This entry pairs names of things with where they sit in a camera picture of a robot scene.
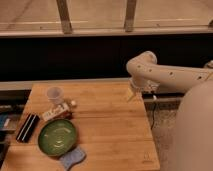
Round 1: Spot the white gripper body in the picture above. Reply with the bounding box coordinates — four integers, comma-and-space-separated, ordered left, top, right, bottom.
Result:
130, 78, 159, 94

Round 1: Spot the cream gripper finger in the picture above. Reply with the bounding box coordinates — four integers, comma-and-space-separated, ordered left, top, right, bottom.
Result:
126, 88, 136, 102

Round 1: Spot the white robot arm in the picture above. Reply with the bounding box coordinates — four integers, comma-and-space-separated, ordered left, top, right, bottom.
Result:
126, 51, 213, 171

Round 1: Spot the white and red carton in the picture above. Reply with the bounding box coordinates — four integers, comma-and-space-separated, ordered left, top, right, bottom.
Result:
42, 103, 70, 121

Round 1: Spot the clear plastic cup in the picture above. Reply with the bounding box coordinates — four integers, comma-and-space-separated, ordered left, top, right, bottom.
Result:
46, 87, 63, 105

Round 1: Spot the blue sponge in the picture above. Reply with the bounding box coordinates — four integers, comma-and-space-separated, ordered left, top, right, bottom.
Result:
60, 146, 86, 171

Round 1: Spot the green ceramic bowl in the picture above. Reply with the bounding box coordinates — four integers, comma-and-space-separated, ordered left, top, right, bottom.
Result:
37, 119, 78, 157

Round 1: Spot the black rectangular box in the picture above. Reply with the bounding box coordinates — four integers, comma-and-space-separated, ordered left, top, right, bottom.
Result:
16, 114, 40, 143

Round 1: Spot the black cable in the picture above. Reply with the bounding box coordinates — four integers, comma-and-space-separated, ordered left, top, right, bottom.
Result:
146, 94, 158, 130

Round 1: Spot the wooden window post right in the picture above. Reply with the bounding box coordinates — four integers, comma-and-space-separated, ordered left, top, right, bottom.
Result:
124, 0, 137, 32

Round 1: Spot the wooden window post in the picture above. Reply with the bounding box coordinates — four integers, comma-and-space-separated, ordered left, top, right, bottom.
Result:
56, 0, 72, 34
124, 0, 137, 32

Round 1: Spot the wooden window post left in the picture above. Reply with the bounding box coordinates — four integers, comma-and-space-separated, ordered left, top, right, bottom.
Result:
56, 0, 72, 34

